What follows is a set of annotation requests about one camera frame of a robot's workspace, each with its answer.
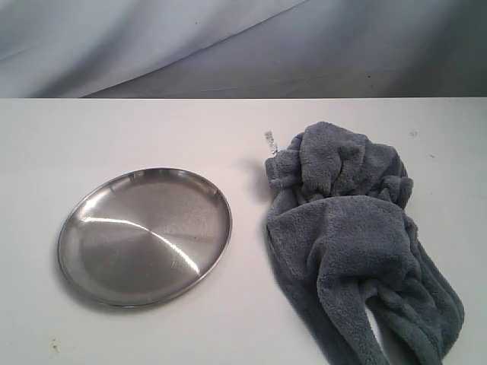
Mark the grey-blue fleece towel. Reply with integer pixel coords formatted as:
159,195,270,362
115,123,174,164
265,122,465,364

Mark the round stainless steel plate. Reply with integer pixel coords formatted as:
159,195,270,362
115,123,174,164
56,167,232,308

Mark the white backdrop cloth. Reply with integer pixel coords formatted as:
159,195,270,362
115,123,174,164
1,1,486,98

